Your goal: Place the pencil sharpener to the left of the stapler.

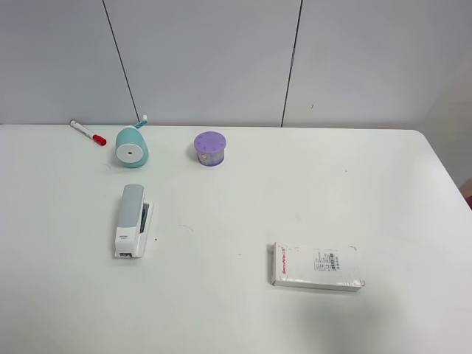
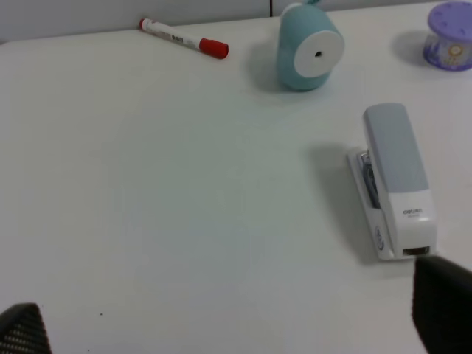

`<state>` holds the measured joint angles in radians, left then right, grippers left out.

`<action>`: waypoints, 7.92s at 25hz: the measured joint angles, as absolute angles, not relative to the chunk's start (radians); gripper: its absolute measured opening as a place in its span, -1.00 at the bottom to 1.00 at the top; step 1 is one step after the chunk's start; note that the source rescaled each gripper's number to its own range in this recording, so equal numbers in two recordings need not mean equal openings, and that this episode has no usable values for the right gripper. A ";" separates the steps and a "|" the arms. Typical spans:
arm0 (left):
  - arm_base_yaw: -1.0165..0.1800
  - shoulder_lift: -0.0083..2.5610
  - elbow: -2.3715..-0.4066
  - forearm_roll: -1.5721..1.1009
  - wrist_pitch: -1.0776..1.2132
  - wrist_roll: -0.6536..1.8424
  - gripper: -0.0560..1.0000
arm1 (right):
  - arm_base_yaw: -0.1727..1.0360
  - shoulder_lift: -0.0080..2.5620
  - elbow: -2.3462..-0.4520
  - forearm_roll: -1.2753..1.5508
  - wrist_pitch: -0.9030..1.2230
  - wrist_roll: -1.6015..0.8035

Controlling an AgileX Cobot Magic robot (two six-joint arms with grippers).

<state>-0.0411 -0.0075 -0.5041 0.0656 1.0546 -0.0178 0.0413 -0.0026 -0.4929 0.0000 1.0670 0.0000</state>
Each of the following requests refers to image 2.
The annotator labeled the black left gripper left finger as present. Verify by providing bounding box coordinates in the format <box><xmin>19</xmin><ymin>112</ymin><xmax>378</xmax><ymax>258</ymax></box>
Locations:
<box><xmin>0</xmin><ymin>302</ymin><xmax>52</xmax><ymax>354</ymax></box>

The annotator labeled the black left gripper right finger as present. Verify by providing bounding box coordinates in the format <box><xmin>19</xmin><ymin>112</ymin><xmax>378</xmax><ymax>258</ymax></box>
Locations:
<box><xmin>412</xmin><ymin>256</ymin><xmax>471</xmax><ymax>353</ymax></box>

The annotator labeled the teal pencil sharpener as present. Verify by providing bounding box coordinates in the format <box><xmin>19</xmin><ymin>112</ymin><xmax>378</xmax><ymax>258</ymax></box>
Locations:
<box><xmin>276</xmin><ymin>1</ymin><xmax>345</xmax><ymax>91</ymax></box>

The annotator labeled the white grey stapler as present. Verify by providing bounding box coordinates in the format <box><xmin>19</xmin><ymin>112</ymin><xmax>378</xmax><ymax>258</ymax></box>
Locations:
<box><xmin>347</xmin><ymin>103</ymin><xmax>437</xmax><ymax>260</ymax></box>

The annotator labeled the purple lidded jar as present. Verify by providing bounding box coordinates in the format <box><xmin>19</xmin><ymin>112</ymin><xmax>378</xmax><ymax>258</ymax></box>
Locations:
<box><xmin>423</xmin><ymin>1</ymin><xmax>471</xmax><ymax>72</ymax></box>

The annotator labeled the red whiteboard marker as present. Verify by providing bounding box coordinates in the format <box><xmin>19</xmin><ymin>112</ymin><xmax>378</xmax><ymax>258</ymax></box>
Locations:
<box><xmin>139</xmin><ymin>18</ymin><xmax>229</xmax><ymax>60</ymax></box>

